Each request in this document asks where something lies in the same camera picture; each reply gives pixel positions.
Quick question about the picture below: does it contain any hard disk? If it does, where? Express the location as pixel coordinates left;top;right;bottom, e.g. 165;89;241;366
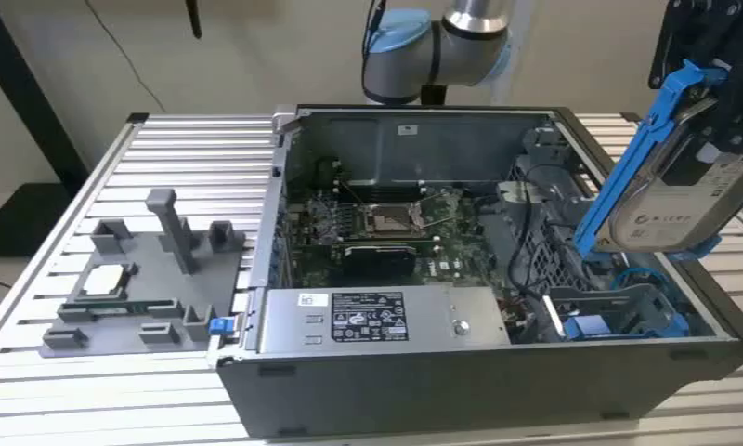
573;59;743;264

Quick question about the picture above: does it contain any blue disk wire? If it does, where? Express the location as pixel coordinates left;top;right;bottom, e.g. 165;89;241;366
611;263;677;321

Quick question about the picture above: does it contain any black disk wire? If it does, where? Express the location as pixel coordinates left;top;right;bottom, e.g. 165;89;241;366
507;162;595;293

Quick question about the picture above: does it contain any grey metal disk bay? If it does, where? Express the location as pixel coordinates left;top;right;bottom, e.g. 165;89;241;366
494;125;719;345

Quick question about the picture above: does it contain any black RAM slot bank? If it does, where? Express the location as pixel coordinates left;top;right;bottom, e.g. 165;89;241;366
345;181;423;195

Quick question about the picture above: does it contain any metal socket cover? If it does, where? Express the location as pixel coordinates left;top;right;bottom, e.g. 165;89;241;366
419;192;465;225

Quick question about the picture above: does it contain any green motherboard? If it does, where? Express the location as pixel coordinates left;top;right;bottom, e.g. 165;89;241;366
277;185;509;292

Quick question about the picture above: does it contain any CPU socket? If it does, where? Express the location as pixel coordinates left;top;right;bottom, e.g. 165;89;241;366
362;202;426;233

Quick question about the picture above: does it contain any thin metal locking lever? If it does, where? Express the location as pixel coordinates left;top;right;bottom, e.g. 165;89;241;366
338;179;367;208

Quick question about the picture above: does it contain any black graphics card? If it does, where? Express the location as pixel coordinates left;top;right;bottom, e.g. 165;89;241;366
330;240;419;284

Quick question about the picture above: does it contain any black antenna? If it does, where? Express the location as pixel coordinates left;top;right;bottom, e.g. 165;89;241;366
183;0;203;38

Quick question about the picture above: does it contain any open dark grey PC case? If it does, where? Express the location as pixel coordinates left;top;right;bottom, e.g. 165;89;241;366
206;104;743;440

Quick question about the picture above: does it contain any silver power supply unit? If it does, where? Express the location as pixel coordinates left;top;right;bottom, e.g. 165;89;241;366
257;285;513;350

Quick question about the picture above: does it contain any grey parts rack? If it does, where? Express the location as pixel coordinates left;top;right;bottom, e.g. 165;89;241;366
40;188;249;359

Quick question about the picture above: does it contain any green RAM stick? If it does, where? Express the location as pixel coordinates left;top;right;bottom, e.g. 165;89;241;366
64;299;178;313

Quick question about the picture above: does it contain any silver CPU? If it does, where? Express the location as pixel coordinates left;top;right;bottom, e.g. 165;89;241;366
82;267;132;296

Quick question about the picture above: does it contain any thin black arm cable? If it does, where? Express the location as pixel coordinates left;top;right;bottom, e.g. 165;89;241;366
362;0;390;59

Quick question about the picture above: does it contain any thin black wall cable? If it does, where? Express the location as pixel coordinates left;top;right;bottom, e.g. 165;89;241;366
85;0;168;112

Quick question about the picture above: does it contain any dark upright post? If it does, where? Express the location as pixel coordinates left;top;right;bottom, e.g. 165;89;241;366
0;0;92;187

